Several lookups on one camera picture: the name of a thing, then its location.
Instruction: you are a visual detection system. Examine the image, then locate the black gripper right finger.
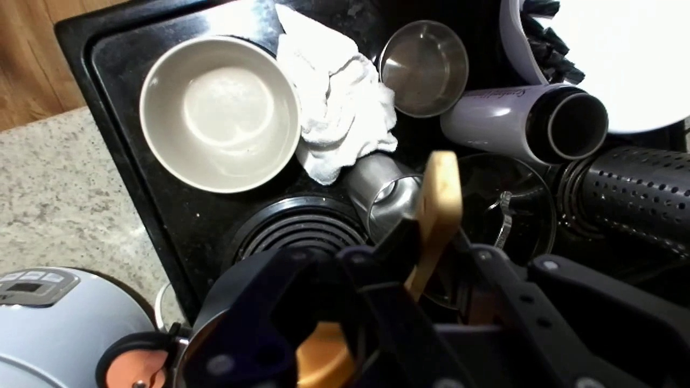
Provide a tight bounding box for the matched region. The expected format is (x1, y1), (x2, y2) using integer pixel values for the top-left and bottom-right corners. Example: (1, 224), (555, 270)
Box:
(466, 243), (690, 388)

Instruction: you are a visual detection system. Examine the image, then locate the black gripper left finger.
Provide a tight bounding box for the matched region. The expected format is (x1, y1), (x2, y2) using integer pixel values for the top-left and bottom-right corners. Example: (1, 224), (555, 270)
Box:
(174, 219), (460, 388)

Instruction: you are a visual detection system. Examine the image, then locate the wooden spatula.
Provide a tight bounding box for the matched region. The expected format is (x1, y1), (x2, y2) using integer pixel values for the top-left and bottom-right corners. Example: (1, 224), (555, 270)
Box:
(404, 150), (464, 299)

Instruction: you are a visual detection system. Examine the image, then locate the glass pot lid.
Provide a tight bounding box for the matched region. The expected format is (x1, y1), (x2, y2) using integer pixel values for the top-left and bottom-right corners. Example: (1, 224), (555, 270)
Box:
(458, 153), (557, 268)

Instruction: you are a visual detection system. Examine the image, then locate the black electric stove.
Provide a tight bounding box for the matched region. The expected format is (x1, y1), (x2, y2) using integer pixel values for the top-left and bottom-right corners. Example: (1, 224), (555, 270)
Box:
(54, 0), (690, 388)

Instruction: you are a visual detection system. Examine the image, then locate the perforated steel utensil holder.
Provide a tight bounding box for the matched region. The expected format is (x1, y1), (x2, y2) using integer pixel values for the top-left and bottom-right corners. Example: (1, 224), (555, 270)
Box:
(555, 144), (690, 250)

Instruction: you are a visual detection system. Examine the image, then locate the white ceramic bowl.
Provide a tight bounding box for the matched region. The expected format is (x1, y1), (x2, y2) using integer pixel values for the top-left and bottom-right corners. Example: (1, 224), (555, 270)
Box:
(137, 33), (301, 197)

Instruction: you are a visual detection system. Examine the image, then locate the white rice cooker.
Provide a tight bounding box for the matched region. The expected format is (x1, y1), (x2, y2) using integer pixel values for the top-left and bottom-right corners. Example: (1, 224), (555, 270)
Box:
(0, 265), (160, 388)

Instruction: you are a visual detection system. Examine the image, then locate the white crumpled cloth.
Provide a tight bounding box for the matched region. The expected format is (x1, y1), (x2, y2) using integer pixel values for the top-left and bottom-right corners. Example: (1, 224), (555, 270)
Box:
(274, 2), (400, 188)

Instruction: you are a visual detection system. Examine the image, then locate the pile of dark pieces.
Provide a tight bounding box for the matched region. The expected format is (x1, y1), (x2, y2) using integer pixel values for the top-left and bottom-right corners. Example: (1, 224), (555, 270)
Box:
(520, 0), (589, 86)

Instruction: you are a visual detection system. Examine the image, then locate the small steel cup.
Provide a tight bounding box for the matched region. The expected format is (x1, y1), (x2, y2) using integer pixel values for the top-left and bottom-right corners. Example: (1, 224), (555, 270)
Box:
(375, 18), (471, 122)

